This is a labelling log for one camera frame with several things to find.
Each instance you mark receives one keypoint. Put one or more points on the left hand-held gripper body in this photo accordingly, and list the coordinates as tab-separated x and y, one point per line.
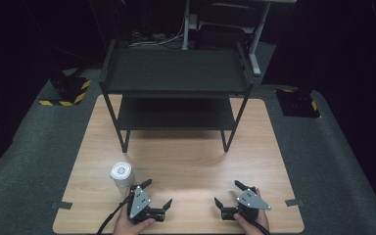
139	200

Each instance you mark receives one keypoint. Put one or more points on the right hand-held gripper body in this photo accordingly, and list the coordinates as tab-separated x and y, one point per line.
248	200

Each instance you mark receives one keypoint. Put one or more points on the white cylindrical container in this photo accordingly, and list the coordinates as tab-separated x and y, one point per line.
122	178

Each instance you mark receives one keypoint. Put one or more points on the person's right hand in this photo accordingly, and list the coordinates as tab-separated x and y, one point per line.
253	226

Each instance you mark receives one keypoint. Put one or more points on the person's left hand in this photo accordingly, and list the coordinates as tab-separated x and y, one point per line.
125	223

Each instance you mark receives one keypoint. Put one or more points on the grey tape strip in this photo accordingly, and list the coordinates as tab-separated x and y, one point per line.
294	202
62	205

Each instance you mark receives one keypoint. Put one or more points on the black stand base striped tape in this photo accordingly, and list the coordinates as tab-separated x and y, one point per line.
68	91
298	103

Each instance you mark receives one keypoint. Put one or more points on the black two-tier shelf rack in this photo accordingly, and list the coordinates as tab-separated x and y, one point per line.
176	71

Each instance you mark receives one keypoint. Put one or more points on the black chair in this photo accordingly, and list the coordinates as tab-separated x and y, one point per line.
223	23

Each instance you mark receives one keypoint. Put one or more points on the white metal desk frame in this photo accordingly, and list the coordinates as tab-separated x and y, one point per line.
256	42

